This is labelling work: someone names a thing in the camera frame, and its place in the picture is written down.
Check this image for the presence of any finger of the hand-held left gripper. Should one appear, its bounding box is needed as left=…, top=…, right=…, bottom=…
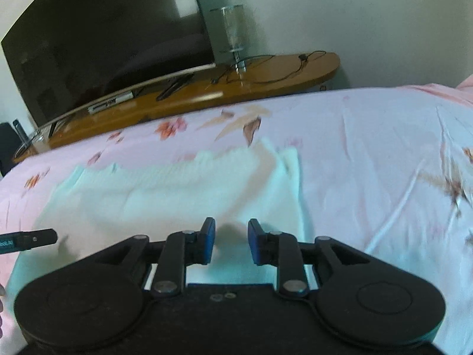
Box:
left=14, top=229, right=59, bottom=251

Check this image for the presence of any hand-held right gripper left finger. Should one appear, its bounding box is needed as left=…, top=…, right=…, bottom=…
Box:
left=94, top=217, right=216, bottom=298

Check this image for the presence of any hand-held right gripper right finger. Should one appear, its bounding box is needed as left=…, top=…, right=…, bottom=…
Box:
left=247, top=218, right=371, bottom=299

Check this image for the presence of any white knit sweater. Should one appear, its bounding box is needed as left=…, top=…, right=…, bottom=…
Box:
left=7, top=146, right=308, bottom=296

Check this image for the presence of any person's left hand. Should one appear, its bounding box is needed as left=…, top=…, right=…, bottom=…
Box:
left=0, top=285, right=7, bottom=341

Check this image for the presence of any dark jacket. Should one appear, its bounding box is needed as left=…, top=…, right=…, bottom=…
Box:
left=0, top=122, right=18, bottom=177

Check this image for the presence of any pink floral bedsheet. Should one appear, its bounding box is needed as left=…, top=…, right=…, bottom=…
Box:
left=0, top=74, right=473, bottom=355

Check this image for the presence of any silver set-top box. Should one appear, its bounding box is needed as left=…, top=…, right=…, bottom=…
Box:
left=87, top=90, right=134, bottom=115

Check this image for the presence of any wooden television cabinet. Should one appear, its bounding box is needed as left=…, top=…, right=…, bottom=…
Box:
left=13, top=52, right=341, bottom=164

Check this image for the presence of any black curved television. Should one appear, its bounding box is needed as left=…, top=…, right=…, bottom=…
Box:
left=0, top=0, right=217, bottom=129

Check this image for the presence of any glass table lamp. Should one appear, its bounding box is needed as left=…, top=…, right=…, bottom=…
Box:
left=209, top=4, right=248, bottom=73

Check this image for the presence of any black cable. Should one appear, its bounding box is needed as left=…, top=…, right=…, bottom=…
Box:
left=211, top=50, right=328, bottom=86

